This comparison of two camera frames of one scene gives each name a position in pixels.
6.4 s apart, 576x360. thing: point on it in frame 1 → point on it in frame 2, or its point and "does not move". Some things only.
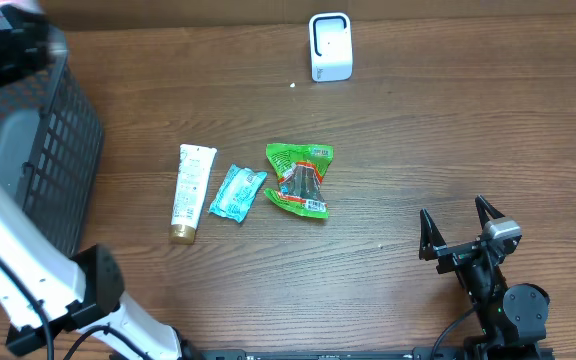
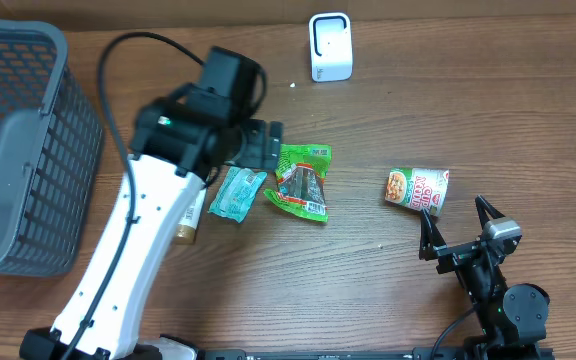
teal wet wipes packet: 236,192 does not move
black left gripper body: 10,54 → 252,151
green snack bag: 299,169 does not move
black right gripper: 431,245 does not move
